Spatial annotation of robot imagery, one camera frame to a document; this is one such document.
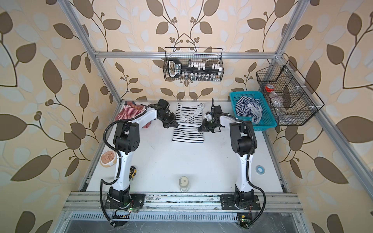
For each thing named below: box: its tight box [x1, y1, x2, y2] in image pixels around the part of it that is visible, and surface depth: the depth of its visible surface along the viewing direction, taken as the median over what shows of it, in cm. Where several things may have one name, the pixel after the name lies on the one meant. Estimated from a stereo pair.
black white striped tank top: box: [171, 102, 205, 143], surface depth 103 cm
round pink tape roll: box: [100, 149, 118, 168], surface depth 89 cm
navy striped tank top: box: [235, 96, 263, 124], surface depth 114 cm
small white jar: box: [178, 175, 189, 193], surface depth 73 cm
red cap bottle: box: [264, 83, 275, 93], surface depth 88 cm
